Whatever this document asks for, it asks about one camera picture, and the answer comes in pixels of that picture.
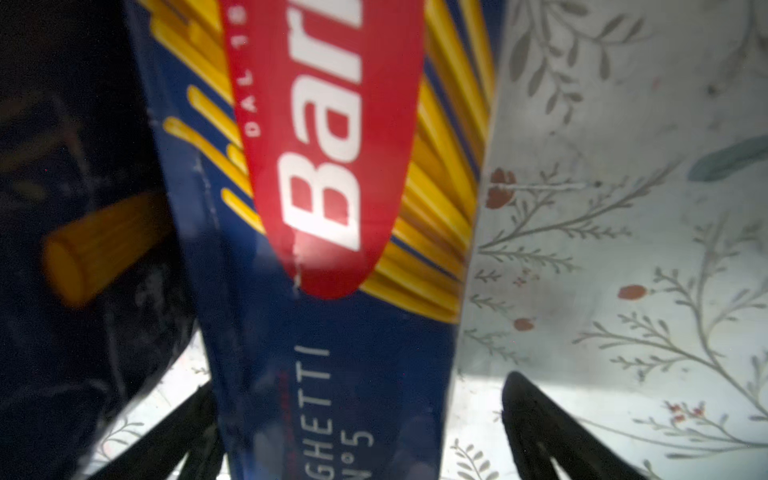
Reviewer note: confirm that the floral table mat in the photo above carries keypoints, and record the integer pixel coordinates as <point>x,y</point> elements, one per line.
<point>619,249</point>

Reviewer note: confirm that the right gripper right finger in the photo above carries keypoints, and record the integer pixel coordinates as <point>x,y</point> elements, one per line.
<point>541,436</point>

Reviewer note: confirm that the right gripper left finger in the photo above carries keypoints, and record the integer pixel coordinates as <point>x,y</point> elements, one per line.
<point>188,437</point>

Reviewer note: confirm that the dark blue Barilla box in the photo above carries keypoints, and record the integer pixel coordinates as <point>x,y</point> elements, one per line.
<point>94,304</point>

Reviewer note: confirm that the blue Barilla spaghetti box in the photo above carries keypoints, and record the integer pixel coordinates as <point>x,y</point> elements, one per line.
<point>322,161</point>

